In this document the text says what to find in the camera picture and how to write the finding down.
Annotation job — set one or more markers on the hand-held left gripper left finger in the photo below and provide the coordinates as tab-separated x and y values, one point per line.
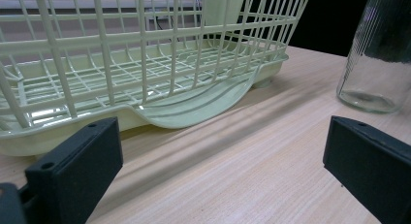
76	172

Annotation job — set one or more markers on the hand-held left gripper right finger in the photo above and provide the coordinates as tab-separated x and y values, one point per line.
371	166

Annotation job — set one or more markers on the clear ribbed glass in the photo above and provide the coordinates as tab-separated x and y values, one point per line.
378	56

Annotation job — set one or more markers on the pale green dish rack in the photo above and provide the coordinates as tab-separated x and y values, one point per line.
181	101

